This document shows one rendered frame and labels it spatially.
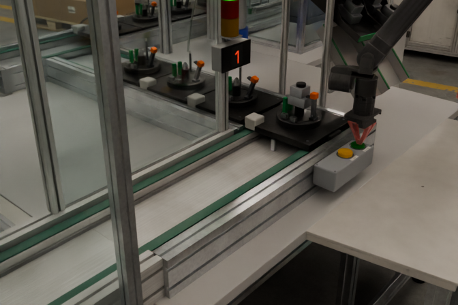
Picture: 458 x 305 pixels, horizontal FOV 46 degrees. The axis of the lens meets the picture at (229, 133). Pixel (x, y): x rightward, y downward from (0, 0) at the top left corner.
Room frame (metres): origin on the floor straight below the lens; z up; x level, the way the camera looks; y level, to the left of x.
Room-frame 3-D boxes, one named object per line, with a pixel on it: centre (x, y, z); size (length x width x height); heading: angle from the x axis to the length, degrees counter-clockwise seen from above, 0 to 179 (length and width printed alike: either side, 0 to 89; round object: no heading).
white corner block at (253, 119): (1.52, -0.08, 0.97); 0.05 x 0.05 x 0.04; 49
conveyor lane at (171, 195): (1.32, 0.00, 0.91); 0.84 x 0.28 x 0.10; 139
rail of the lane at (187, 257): (1.22, -0.15, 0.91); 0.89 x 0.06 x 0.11; 139
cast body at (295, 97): (1.53, -0.21, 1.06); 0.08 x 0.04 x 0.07; 46
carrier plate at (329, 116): (1.52, -0.22, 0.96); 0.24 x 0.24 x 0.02; 49
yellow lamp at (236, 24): (1.46, 0.00, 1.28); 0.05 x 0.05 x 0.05
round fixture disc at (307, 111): (1.52, -0.22, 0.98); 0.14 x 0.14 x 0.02
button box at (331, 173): (1.32, -0.32, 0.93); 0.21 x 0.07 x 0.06; 139
